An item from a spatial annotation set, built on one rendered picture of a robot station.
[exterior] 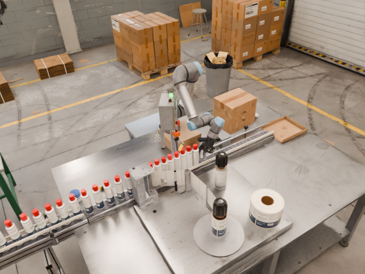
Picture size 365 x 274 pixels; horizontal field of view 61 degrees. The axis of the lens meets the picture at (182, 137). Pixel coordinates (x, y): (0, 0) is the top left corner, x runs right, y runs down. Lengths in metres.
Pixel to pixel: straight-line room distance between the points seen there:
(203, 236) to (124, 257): 0.49
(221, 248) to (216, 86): 3.32
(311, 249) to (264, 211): 1.00
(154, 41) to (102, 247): 4.11
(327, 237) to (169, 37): 4.11
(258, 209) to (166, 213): 0.59
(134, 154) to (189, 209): 0.79
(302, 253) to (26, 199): 2.81
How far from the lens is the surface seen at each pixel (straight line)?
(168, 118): 2.01
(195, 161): 2.32
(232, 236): 1.96
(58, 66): 6.32
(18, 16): 7.13
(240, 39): 5.80
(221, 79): 4.80
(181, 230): 1.99
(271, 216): 1.95
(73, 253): 3.15
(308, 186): 2.44
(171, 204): 2.12
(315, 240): 2.92
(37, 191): 3.84
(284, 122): 3.03
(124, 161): 2.58
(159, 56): 5.68
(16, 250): 2.20
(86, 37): 7.51
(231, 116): 2.65
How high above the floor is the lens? 2.49
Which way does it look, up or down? 37 degrees down
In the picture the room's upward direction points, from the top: 3 degrees counter-clockwise
